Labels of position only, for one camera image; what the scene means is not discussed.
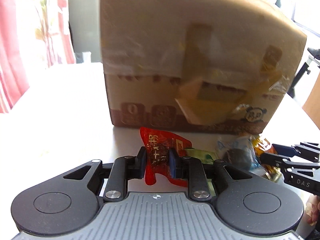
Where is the red snack packet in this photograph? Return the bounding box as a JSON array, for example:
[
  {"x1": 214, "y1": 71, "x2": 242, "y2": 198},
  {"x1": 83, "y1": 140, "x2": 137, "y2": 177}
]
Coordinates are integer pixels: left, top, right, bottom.
[{"x1": 139, "y1": 127, "x2": 192, "y2": 187}]

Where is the clear cracker snack packet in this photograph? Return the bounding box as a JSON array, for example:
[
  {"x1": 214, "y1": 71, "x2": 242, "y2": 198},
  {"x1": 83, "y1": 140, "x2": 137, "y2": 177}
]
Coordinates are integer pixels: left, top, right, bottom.
[{"x1": 251, "y1": 136, "x2": 282, "y2": 183}]

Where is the green snack packet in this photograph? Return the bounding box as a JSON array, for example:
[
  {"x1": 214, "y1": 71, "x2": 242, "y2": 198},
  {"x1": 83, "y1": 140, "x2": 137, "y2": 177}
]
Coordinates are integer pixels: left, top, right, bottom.
[{"x1": 185, "y1": 148, "x2": 219, "y2": 197}]

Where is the blue white snack packet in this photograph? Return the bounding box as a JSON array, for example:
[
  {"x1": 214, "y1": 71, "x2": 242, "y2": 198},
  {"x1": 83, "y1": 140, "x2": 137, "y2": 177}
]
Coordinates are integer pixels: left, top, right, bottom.
[{"x1": 217, "y1": 135, "x2": 261, "y2": 171}]

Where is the wooden cabinet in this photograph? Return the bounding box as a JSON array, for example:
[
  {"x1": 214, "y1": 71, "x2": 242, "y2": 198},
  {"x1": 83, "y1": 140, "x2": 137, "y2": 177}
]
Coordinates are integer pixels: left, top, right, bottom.
[{"x1": 303, "y1": 75, "x2": 320, "y2": 129}]

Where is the black exercise bike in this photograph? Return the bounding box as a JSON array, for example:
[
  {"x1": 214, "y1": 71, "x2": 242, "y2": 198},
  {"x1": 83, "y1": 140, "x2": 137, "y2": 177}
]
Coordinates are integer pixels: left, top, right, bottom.
[{"x1": 287, "y1": 48, "x2": 320, "y2": 99}]

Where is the large cardboard box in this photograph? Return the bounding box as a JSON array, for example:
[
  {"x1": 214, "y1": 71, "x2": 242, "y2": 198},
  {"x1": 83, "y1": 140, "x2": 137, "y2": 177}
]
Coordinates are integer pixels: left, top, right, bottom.
[{"x1": 100, "y1": 0, "x2": 307, "y2": 134}]

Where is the red patterned curtain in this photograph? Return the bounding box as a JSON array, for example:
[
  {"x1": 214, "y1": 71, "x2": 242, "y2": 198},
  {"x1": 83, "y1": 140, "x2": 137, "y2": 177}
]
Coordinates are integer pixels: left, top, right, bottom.
[{"x1": 1, "y1": 0, "x2": 75, "y2": 113}]

